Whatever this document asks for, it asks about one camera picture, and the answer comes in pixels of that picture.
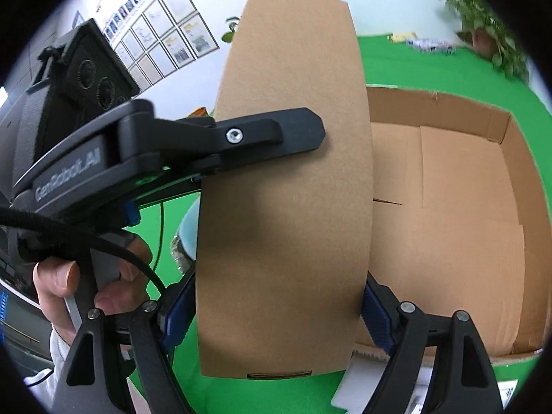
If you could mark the yellow packet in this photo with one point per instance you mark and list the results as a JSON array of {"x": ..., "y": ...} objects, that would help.
[{"x": 403, "y": 37}]

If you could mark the person's left forearm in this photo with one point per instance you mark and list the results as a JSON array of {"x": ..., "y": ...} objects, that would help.
[{"x": 47, "y": 362}]

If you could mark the person's left hand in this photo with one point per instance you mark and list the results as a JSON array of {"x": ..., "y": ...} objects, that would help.
[{"x": 58, "y": 278}]

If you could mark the small green plant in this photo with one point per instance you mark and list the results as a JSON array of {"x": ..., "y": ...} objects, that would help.
[{"x": 232, "y": 28}]

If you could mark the brown cardboard box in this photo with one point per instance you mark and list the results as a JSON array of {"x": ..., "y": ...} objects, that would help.
[{"x": 453, "y": 207}]

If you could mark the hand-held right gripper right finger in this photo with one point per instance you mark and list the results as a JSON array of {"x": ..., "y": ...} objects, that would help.
[{"x": 376, "y": 315}]

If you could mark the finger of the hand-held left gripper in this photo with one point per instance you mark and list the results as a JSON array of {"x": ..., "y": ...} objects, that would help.
[
  {"x": 284, "y": 131},
  {"x": 189, "y": 179}
]

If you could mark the grid of framed wall papers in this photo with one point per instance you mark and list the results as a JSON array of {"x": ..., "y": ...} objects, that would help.
[{"x": 168, "y": 39}]

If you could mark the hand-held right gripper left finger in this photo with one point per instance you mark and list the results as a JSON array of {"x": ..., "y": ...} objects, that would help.
[{"x": 177, "y": 313}]

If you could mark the brown cardboard sheet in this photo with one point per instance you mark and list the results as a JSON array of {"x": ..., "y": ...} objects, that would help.
[{"x": 284, "y": 224}]

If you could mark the pale patterned bag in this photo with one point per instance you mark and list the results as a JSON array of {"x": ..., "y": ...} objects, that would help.
[{"x": 186, "y": 237}]

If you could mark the white paper sheet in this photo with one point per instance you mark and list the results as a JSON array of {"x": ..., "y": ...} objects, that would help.
[{"x": 422, "y": 390}]

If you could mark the printed packet pile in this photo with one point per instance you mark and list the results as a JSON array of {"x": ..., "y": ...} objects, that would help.
[{"x": 431, "y": 45}]

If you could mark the dark monitor screen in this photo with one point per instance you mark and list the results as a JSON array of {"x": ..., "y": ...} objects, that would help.
[{"x": 19, "y": 310}]

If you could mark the potted green plant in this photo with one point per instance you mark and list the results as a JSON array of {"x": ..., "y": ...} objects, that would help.
[{"x": 483, "y": 26}]

